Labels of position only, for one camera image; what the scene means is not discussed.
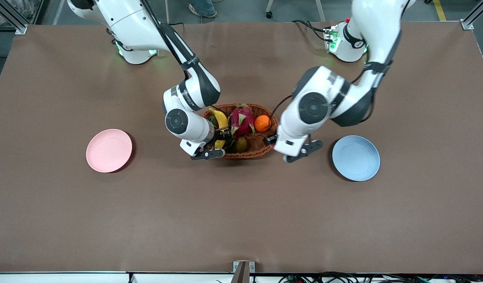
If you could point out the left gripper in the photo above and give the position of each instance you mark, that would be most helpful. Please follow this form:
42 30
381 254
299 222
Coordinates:
271 139

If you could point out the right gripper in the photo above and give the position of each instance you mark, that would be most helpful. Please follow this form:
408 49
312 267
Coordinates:
221 134

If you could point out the yellow banana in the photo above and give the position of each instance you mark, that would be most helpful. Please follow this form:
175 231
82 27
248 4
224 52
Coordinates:
221 118

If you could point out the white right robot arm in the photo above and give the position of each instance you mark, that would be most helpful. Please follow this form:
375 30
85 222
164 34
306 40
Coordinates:
123 23

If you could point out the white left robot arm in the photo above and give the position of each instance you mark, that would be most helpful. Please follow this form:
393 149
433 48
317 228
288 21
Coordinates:
379 23

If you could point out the brown wicker basket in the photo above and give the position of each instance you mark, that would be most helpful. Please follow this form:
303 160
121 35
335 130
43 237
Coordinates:
258 147

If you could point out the orange fruit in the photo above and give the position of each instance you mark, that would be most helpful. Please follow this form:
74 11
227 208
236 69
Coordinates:
262 123

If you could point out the brown kiwi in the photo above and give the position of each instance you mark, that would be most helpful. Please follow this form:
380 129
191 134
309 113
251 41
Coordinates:
241 144

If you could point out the pink dragon fruit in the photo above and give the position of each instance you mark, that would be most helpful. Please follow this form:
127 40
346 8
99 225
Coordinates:
241 120

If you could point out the blue plate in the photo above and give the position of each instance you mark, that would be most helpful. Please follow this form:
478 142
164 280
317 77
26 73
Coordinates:
356 158

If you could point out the pink plate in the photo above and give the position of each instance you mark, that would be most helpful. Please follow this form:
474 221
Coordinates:
109 150

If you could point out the office chair base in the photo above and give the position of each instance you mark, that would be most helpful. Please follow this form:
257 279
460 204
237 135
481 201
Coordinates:
269 15

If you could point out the white sneaker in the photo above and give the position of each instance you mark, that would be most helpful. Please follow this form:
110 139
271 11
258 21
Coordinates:
204 11

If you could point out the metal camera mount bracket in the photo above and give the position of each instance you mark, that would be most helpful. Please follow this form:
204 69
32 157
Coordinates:
243 271

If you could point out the white table edge rail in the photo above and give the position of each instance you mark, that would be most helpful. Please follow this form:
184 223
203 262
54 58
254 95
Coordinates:
68 277

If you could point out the aluminium frame post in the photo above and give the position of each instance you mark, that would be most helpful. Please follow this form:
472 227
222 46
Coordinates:
477 12
11 17

